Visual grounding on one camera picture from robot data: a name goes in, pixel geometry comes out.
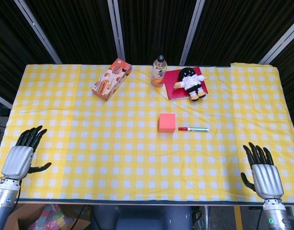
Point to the black white plush doll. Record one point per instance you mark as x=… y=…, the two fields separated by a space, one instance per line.
x=191 y=81

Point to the orange tea bottle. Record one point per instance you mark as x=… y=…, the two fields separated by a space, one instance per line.
x=158 y=72

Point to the red and white marker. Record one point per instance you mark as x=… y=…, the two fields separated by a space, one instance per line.
x=194 y=129

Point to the aluminium frame post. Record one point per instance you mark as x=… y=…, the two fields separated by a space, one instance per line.
x=116 y=33
x=36 y=28
x=3 y=100
x=278 y=45
x=191 y=33

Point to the yellow checked tablecloth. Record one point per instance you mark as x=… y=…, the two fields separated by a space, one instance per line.
x=113 y=155

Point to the orange snack box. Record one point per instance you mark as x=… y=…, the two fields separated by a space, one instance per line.
x=110 y=80

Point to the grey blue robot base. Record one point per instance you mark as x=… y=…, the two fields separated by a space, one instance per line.
x=142 y=218

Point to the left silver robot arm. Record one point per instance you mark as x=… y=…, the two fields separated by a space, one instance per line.
x=3 y=198

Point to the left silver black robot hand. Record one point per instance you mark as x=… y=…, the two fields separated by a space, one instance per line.
x=16 y=163

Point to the brown cardboard box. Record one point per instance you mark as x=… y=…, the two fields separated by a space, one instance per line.
x=19 y=218

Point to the colourful foam blocks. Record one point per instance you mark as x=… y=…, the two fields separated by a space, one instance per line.
x=53 y=219

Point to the red spiral notebook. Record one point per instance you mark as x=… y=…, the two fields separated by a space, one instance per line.
x=172 y=82

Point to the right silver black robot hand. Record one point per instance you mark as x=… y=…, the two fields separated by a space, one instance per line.
x=267 y=179

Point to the pink cube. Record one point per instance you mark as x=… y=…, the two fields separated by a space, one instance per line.
x=167 y=123

